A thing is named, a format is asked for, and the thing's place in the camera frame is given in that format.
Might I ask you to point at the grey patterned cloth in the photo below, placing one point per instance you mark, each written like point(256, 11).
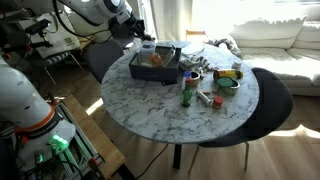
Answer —
point(196, 62)

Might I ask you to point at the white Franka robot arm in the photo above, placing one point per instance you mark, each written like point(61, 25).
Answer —
point(93, 10)

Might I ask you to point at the white tote bag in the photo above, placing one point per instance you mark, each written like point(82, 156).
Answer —
point(61, 40)

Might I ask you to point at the white tube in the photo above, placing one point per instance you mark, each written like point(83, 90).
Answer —
point(204, 98)

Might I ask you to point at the orange object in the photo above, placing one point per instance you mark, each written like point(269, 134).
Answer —
point(156, 60)

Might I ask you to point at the clear plastic cup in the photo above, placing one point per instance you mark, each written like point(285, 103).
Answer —
point(147, 52)

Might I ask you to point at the metal robot mounting frame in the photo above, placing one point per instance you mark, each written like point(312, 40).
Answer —
point(78, 143)

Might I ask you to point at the white bottle blue cap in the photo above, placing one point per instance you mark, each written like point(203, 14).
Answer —
point(187, 78)

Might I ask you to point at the green plastic bottle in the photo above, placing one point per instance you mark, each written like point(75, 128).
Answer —
point(186, 97)

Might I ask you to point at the red-capped small jar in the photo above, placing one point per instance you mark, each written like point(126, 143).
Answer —
point(217, 102)

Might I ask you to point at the metal bowl with green lid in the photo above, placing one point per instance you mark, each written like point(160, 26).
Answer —
point(228, 86)

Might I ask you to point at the dark office chair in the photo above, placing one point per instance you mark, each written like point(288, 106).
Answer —
point(124, 36)

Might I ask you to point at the small white bottle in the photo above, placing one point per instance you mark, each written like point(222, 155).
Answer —
point(236, 65)

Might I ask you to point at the round open tin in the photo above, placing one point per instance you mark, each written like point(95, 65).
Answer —
point(195, 79)

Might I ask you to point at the black camera on stand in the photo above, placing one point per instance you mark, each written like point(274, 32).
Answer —
point(37, 26)

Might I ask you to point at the yellow labelled can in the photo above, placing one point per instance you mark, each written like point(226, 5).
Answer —
point(229, 73)

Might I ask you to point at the dark blue cardboard box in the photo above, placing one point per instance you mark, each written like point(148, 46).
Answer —
point(155, 71)

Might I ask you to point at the white sofa cushion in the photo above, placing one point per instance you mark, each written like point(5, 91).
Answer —
point(266, 31)

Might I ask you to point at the grey upholstered chair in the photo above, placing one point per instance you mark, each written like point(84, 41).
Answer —
point(103, 58)

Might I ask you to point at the white sofa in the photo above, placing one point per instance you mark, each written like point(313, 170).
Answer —
point(283, 60)

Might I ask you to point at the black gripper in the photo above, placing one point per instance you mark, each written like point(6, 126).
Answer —
point(135, 26)

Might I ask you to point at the black table leg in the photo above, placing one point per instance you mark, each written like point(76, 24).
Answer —
point(177, 156)

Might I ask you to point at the white curtain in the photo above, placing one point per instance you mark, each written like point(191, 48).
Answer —
point(170, 20)

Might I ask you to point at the dark blue upholstered chair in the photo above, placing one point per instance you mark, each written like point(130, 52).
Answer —
point(266, 106)

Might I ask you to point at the clear round plate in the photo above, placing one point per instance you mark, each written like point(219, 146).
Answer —
point(192, 50)

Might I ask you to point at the patterned throw blanket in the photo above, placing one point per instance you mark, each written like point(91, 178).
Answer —
point(225, 45)

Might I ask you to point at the small wooden side table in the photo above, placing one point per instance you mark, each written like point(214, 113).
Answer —
point(86, 41)

